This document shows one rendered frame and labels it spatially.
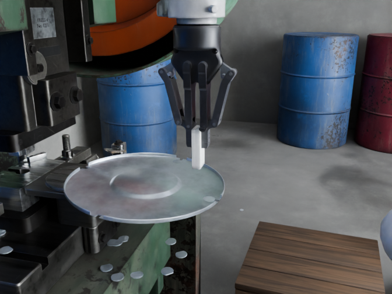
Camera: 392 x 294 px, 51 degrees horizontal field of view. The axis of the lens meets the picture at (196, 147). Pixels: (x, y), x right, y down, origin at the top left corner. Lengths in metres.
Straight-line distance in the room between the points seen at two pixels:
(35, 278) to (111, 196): 0.17
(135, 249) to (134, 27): 0.54
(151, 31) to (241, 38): 2.99
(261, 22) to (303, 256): 2.89
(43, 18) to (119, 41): 0.33
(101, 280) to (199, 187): 0.24
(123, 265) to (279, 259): 0.67
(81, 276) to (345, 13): 3.49
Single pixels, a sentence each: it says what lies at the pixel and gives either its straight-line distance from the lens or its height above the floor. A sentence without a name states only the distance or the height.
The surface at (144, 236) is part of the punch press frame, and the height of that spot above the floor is 0.64.
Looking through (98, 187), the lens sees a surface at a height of 0.79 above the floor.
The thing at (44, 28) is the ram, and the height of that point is 1.06.
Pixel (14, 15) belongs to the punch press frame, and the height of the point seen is 1.08.
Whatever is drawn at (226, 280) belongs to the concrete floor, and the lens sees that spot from 1.82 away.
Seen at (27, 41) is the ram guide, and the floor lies 1.04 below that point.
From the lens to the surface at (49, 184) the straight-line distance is 0.80.
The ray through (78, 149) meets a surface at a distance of 1.06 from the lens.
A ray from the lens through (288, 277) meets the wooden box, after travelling 1.27.
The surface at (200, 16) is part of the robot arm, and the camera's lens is 0.62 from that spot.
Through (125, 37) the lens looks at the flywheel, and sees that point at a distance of 1.07.
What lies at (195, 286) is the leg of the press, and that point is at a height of 0.41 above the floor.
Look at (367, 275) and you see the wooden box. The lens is 1.35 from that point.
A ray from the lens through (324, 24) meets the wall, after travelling 3.95.
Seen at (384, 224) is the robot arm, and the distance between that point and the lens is 0.66.
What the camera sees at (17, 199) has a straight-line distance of 0.82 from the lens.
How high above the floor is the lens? 1.09
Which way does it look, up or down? 19 degrees down
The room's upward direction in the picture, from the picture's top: straight up
